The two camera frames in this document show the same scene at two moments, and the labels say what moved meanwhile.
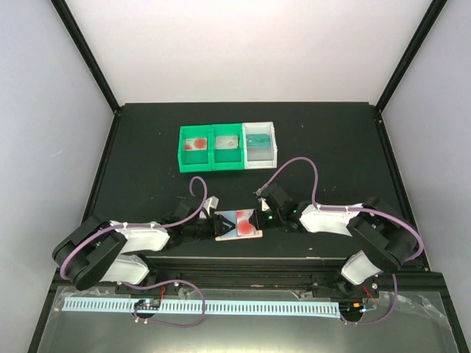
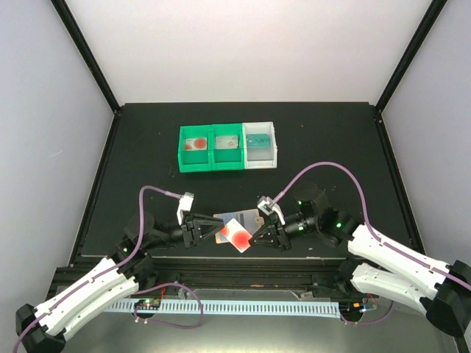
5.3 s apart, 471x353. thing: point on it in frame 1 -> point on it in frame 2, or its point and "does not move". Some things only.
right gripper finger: [257, 215] -> [262, 229]
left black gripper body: [204, 232] does not move
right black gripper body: [275, 220] -> [283, 238]
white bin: [260, 157] does not move
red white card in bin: [196, 144] does not move
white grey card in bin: [227, 142] does not move
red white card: [243, 226] -> [236, 234]
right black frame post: [411, 54] does not move
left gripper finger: [221, 218] -> [205, 220]
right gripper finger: [260, 224] -> [266, 238]
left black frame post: [86, 52] does not move
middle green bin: [227, 159] does not move
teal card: [257, 140] does not move
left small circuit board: [147, 304] does not move
